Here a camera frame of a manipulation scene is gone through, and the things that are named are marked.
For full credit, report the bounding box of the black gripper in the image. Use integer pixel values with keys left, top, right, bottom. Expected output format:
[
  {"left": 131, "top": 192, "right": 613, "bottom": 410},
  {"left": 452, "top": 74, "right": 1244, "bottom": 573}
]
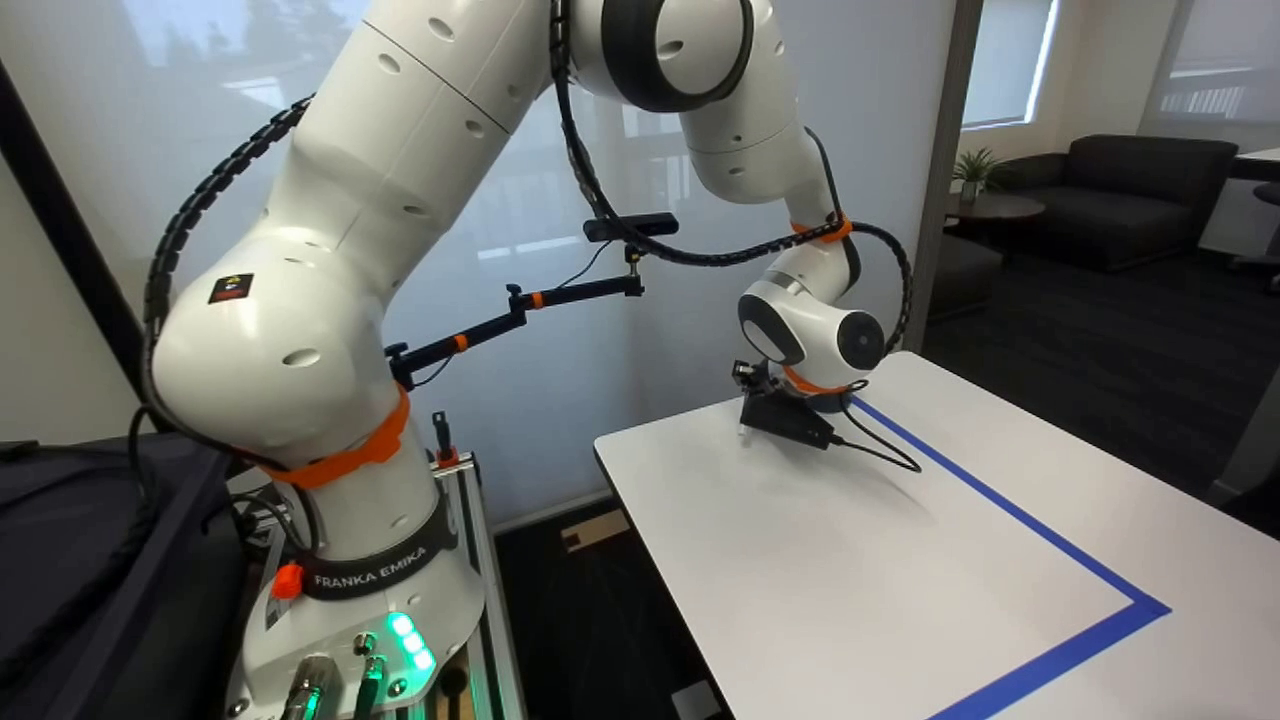
[{"left": 731, "top": 361, "right": 834, "bottom": 447}]

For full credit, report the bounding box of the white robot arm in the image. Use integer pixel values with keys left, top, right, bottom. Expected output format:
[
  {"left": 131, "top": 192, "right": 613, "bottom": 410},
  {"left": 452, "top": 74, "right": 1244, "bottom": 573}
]
[{"left": 147, "top": 0, "right": 886, "bottom": 683}]

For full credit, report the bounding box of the round side table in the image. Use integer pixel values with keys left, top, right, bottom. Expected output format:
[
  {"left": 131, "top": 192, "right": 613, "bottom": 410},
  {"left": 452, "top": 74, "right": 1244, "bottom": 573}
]
[{"left": 957, "top": 192, "right": 1045, "bottom": 239}]

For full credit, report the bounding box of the blue tape line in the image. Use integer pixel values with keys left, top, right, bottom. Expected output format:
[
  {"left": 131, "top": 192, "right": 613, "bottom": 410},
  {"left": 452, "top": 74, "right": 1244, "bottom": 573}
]
[{"left": 853, "top": 397, "right": 1175, "bottom": 720}]

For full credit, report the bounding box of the dark grey sofa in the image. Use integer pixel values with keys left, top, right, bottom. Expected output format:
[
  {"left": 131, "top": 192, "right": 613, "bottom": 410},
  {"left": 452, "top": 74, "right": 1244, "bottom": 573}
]
[{"left": 987, "top": 137, "right": 1237, "bottom": 271}]

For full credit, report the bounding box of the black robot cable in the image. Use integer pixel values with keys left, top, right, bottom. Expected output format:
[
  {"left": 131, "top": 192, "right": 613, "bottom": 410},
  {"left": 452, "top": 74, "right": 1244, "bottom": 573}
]
[{"left": 828, "top": 397, "right": 927, "bottom": 478}]

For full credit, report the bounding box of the black camera on boom arm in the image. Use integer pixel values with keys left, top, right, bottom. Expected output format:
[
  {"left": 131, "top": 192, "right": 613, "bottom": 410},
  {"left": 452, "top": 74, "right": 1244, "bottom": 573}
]
[{"left": 382, "top": 211, "right": 680, "bottom": 391}]

